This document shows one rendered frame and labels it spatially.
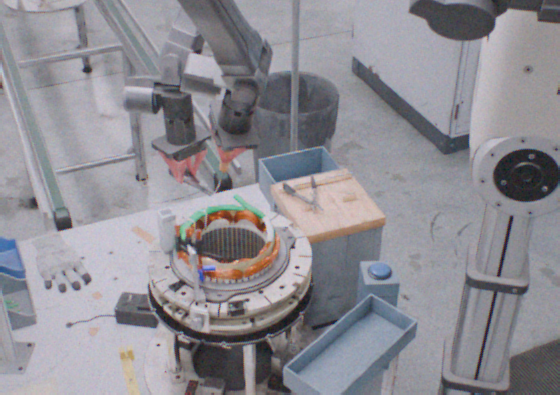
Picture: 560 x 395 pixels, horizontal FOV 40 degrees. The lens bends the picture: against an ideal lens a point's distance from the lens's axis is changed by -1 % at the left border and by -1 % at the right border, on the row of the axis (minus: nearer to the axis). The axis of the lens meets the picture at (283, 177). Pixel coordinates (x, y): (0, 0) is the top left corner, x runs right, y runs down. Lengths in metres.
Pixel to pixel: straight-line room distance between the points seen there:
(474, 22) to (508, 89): 0.22
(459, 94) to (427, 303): 1.13
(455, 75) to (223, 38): 2.70
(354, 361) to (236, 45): 0.63
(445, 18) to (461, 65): 2.79
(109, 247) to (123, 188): 1.59
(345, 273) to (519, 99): 0.76
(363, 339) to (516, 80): 0.60
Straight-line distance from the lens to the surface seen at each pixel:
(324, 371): 1.41
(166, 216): 1.49
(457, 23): 0.90
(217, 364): 1.75
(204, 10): 1.03
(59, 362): 1.81
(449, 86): 3.75
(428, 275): 3.18
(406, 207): 3.52
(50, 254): 2.05
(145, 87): 1.48
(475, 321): 1.47
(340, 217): 1.67
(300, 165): 1.90
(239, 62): 1.11
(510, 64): 1.08
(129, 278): 1.98
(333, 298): 1.78
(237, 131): 1.28
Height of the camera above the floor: 2.08
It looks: 35 degrees down
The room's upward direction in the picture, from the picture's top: 1 degrees clockwise
